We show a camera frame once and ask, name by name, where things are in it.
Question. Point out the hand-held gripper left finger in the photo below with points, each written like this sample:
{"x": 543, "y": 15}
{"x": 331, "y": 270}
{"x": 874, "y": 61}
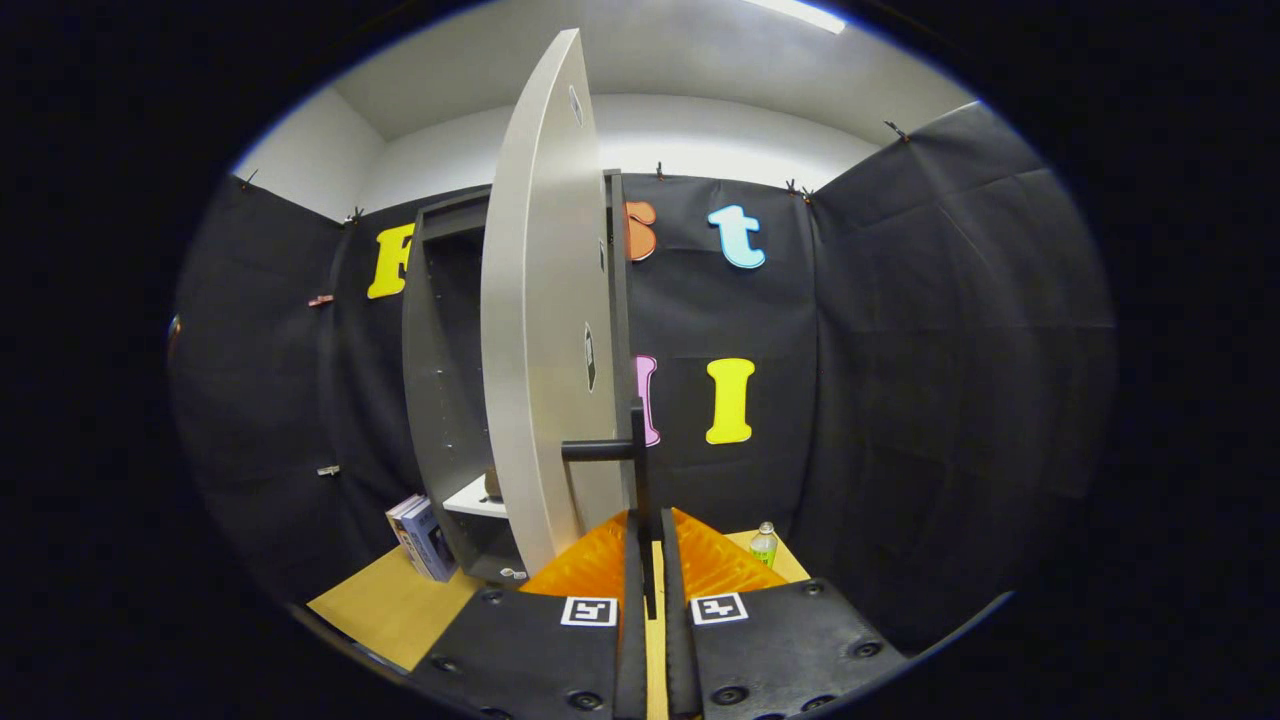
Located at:
{"x": 632, "y": 650}

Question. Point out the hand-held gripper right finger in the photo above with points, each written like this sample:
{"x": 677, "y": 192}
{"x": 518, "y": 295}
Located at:
{"x": 678, "y": 650}

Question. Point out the dark grey shoe cabinet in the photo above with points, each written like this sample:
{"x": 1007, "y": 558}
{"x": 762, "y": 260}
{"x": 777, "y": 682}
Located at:
{"x": 440, "y": 400}

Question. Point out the beige shoe cabinet door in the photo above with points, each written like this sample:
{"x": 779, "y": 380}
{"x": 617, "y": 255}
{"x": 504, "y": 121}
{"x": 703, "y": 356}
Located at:
{"x": 540, "y": 300}

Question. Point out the white cabinet shelf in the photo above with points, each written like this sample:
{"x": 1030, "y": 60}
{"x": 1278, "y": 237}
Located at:
{"x": 470, "y": 500}

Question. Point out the green drink bottle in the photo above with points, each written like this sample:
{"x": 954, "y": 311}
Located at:
{"x": 764, "y": 548}

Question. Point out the blue book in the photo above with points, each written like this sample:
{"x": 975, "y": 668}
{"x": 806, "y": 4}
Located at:
{"x": 432, "y": 545}

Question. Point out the black backdrop cloth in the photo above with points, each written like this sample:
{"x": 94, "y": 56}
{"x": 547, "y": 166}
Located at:
{"x": 900, "y": 350}

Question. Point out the long ceiling light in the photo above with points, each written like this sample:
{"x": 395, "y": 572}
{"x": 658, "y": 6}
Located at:
{"x": 800, "y": 14}

